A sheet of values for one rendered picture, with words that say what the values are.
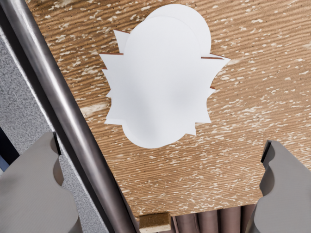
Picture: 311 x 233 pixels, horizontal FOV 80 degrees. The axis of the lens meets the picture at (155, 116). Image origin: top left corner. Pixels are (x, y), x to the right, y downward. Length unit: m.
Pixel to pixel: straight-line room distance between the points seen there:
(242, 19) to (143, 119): 0.15
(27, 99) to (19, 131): 0.06
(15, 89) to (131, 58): 0.20
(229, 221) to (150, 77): 0.38
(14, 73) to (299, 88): 0.38
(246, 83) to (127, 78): 0.15
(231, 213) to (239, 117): 0.24
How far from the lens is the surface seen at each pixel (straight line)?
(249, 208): 0.47
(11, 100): 0.35
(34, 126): 0.35
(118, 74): 0.19
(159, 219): 0.40
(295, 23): 0.27
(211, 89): 0.24
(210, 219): 0.47
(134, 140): 0.26
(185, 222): 0.47
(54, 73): 0.29
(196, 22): 0.20
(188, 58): 0.19
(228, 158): 0.32
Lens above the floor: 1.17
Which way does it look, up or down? 62 degrees down
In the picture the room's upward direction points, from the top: 179 degrees counter-clockwise
